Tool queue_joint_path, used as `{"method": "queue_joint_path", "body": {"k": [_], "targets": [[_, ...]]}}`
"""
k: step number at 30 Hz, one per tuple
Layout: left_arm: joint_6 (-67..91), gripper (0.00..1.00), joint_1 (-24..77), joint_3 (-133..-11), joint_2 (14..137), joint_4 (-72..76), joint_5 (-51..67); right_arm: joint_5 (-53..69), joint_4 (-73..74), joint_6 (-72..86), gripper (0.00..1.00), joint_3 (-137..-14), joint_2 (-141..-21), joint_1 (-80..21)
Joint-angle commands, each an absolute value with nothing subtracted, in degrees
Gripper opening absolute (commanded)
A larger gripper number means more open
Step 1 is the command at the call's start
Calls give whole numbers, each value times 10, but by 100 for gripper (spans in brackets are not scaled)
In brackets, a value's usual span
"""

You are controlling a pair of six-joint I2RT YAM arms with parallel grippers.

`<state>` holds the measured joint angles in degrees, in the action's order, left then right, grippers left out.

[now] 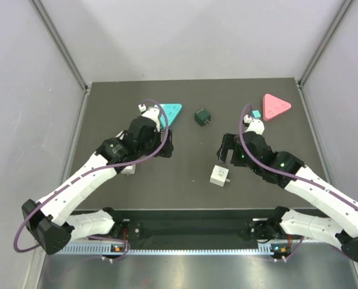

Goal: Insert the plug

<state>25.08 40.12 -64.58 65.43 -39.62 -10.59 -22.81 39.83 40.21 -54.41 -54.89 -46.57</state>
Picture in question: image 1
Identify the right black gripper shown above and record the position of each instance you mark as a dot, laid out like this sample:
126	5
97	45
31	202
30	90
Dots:
229	142

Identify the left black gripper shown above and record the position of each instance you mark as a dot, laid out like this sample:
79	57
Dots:
166	150

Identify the white triangular power strip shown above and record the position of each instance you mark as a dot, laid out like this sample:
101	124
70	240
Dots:
129	170

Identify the white tiger cube plug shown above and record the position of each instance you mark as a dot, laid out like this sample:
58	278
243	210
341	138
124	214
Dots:
219	176

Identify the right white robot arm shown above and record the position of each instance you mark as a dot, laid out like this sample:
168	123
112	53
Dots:
339	227

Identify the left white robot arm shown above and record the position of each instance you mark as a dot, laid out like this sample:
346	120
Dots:
51	220

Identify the teal small cube plug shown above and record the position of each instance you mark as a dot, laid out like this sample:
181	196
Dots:
256	114

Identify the dark green cube plug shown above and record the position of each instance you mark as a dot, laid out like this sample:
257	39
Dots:
202	117

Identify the teal triangular power strip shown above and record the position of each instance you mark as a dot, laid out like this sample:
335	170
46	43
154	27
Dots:
172	112

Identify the pink triangular power strip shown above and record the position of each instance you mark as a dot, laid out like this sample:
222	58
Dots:
273	106

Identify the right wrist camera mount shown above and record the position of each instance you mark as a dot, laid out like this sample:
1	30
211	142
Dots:
247	119

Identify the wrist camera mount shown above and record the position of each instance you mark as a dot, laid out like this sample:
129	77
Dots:
247	119
142	108

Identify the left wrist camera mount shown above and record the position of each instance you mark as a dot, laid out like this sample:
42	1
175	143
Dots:
142	108

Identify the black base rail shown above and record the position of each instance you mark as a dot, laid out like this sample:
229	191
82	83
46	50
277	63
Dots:
248	224

